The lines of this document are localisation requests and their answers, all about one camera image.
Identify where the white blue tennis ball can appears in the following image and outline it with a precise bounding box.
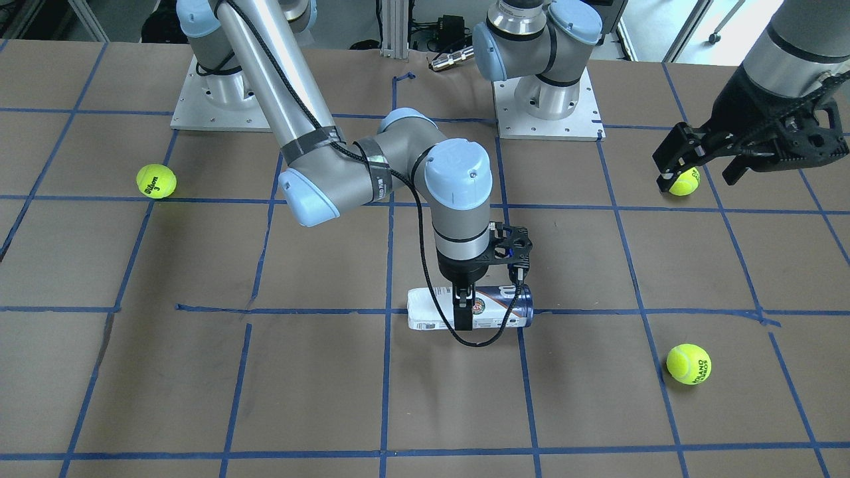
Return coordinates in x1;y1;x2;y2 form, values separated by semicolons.
407;285;534;331

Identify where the tennis ball far outer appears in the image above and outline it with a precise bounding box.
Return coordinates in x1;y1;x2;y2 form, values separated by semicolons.
668;167;701;197

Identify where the tennis ball centre row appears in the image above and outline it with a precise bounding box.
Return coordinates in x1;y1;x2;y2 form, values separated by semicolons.
665;344;713;386

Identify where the tennis ball by near base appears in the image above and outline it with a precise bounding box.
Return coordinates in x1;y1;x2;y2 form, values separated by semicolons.
135;164;178;199

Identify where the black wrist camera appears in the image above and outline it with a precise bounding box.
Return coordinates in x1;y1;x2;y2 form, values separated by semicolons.
488;222;533;270

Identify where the aluminium frame post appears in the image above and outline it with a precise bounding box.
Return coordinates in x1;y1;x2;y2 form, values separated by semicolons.
377;0;412;61

